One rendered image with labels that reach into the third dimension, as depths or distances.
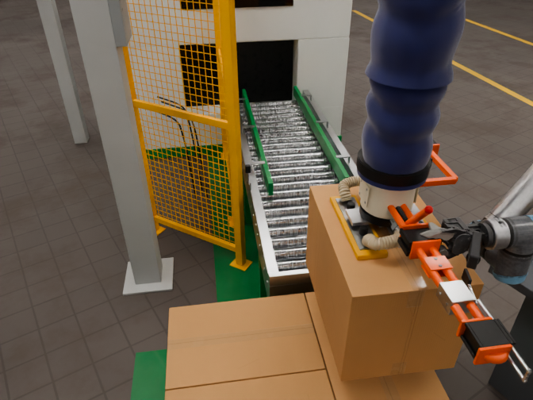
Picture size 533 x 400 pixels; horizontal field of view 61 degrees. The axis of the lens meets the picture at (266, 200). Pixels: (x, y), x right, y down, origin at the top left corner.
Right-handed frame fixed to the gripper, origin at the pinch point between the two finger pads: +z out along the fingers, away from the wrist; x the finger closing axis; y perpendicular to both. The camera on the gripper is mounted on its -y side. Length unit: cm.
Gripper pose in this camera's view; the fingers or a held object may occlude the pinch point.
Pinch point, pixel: (423, 246)
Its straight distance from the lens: 134.3
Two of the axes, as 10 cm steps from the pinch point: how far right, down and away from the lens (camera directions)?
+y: -1.4, -5.5, 8.2
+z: -9.9, 0.9, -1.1
